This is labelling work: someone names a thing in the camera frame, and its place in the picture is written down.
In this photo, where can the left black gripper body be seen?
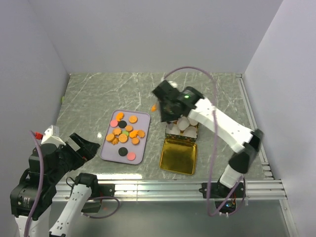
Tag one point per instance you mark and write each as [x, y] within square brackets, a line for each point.
[70, 158]

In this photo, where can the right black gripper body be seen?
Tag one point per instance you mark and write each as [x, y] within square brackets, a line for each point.
[167, 114]

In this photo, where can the orange fish cookie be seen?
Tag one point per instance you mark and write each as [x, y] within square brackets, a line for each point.
[154, 107]
[119, 116]
[133, 134]

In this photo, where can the round tan biscuit top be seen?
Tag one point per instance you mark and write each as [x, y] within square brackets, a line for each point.
[133, 119]

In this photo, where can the round tan biscuit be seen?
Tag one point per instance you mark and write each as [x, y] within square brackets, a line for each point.
[123, 138]
[133, 119]
[110, 137]

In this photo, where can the orange flower cookie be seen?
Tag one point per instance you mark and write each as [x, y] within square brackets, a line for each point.
[117, 131]
[141, 133]

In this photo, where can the orange round cookie bottom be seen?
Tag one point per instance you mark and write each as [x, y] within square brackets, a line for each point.
[135, 141]

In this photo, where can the orange round cookie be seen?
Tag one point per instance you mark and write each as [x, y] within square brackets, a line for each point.
[135, 141]
[129, 128]

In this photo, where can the black sandwich cookie bottom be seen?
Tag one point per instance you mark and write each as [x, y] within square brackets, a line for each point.
[123, 151]

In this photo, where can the black sandwich cookie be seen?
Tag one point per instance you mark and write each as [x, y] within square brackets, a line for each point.
[123, 151]
[122, 124]

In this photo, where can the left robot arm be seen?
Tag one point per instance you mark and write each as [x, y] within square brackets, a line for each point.
[31, 200]

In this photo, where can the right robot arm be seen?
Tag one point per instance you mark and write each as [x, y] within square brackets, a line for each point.
[244, 142]

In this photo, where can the white paper cup three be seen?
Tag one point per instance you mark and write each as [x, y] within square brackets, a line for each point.
[183, 123]

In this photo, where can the white paper cup four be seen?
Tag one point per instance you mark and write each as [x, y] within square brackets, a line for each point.
[172, 129]

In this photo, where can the white paper cup two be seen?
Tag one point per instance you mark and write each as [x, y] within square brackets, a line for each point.
[193, 122]

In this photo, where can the green cookie tin box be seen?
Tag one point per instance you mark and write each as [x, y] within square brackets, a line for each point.
[181, 137]

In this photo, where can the white paper cup five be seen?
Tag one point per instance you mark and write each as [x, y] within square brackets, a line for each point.
[191, 132]

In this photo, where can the orange swirl cookie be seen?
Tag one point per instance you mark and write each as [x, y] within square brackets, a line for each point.
[115, 141]

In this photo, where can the orange round cookie middle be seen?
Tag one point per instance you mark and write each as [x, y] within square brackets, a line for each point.
[129, 128]

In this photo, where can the gold tin lid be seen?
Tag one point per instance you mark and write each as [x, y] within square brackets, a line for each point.
[178, 156]

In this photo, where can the orange fish cookie top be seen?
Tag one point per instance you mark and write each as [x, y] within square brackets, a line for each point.
[119, 116]

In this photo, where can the black sandwich cookie top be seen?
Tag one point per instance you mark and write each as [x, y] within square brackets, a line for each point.
[122, 124]

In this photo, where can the pink sandwich cookie top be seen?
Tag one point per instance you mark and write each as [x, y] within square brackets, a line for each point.
[114, 123]

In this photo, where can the pink sandwich cookie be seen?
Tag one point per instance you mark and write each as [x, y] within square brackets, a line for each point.
[131, 156]
[114, 123]

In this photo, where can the purple plastic tray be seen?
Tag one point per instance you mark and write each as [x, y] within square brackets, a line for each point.
[109, 152]

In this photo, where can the pink sandwich cookie bottom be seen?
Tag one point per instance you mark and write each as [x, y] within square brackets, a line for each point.
[131, 156]

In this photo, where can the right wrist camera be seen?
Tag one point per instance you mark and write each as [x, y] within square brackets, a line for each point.
[172, 83]

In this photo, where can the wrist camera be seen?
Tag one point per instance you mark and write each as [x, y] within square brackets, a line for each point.
[50, 136]
[172, 83]

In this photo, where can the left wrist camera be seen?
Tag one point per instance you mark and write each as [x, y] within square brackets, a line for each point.
[50, 136]

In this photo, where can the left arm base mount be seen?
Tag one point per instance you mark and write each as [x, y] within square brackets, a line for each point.
[104, 190]

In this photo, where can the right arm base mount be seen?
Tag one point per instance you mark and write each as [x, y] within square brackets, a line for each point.
[222, 200]

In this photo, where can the aluminium rail frame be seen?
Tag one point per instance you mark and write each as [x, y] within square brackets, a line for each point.
[153, 201]

